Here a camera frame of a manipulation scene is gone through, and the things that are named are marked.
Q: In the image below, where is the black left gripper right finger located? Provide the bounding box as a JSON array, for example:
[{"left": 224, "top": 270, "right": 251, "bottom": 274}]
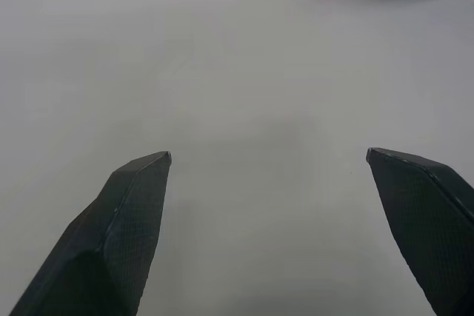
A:
[{"left": 365, "top": 147, "right": 474, "bottom": 316}]

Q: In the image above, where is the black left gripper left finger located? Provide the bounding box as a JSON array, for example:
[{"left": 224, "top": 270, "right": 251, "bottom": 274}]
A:
[{"left": 6, "top": 150, "right": 173, "bottom": 316}]

